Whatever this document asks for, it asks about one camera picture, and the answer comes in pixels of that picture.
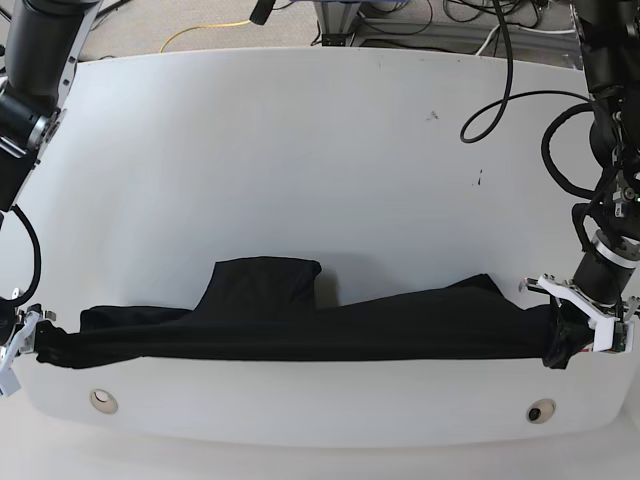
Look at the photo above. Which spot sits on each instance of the black T-shirt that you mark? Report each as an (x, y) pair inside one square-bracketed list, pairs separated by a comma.
[(264, 309)]

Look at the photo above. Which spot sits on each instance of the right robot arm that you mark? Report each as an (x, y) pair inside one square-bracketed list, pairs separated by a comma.
[(44, 43)]

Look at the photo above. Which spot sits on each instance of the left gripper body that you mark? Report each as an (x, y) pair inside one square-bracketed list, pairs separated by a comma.
[(599, 280)]

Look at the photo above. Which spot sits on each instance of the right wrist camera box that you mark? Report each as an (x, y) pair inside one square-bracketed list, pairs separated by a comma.
[(9, 383)]

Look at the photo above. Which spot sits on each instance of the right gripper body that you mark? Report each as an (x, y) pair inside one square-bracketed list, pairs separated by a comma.
[(18, 331)]

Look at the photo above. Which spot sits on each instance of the left table grommet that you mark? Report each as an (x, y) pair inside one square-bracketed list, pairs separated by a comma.
[(103, 401)]

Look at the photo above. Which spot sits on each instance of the right table grommet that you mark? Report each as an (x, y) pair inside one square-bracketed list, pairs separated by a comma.
[(541, 411)]

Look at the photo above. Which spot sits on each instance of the table grommet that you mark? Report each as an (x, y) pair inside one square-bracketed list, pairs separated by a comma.
[(541, 411), (103, 401)]

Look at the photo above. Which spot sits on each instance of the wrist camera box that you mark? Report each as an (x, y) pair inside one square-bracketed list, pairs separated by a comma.
[(613, 336), (9, 383)]

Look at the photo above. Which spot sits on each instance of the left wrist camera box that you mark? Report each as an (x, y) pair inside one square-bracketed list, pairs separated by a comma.
[(613, 336)]

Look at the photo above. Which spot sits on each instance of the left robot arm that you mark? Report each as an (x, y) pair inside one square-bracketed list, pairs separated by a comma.
[(587, 311)]

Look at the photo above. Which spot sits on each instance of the aluminium table leg frame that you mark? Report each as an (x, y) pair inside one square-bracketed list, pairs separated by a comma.
[(337, 22)]

